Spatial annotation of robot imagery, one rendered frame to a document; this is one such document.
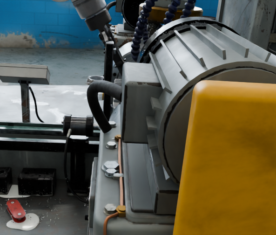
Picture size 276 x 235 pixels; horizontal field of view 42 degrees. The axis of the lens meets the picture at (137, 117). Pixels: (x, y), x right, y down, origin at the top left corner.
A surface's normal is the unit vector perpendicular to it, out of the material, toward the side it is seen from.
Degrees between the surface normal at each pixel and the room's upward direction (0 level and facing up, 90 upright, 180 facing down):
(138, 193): 0
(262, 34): 90
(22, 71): 54
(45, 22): 90
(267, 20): 90
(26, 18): 90
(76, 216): 0
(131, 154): 0
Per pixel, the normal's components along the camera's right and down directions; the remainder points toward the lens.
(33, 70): 0.10, -0.22
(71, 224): 0.07, -0.92
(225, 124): 0.06, 0.39
